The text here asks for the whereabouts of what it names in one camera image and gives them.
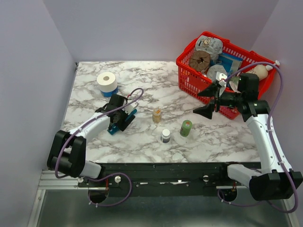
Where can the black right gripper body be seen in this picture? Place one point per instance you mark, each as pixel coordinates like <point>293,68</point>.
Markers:
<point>229,99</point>

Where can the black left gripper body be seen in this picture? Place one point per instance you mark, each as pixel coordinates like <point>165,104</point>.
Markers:
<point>123,115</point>

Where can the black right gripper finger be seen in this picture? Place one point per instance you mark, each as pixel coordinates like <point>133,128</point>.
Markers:
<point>210,91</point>
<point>205,111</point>

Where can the teal weekly pill organizer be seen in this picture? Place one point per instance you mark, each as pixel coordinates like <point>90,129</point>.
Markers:
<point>120,120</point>

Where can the clear jar of yellow pills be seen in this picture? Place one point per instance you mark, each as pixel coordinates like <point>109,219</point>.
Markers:
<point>156,115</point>

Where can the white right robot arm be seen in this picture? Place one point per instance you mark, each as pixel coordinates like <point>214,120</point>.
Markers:
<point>276,179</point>

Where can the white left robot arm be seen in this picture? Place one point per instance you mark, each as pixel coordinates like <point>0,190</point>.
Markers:
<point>68,152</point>

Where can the grey paper roll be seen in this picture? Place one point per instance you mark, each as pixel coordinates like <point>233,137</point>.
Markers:
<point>213,70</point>

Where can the red plastic basket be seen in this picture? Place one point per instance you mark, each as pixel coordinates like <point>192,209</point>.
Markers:
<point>193,82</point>

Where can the white tape roll blue base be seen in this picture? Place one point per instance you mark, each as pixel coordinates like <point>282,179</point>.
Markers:
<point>107,84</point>

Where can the green bottle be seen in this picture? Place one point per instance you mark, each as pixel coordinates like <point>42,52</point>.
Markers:
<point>185,128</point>

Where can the blue packet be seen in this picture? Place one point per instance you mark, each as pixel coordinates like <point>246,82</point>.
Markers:
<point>230,62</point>

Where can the cream pump lotion bottle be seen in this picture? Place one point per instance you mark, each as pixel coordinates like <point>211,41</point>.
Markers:
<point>261,71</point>

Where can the grey cartoon printed pouch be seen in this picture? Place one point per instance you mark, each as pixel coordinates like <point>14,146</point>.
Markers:
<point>212,46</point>

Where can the white bottle dark label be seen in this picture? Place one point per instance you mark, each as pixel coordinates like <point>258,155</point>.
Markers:
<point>165,136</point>

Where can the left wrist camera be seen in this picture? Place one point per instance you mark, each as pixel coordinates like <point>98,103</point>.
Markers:
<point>131,107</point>

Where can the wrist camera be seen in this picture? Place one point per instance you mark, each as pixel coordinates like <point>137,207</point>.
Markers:
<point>221,79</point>
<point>131,107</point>

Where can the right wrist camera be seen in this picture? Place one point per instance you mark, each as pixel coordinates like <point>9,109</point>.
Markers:
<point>221,79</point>

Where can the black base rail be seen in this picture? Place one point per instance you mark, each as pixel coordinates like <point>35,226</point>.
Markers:
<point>116,182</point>

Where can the aluminium extrusion frame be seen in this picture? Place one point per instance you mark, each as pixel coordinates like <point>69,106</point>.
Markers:
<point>48,181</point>

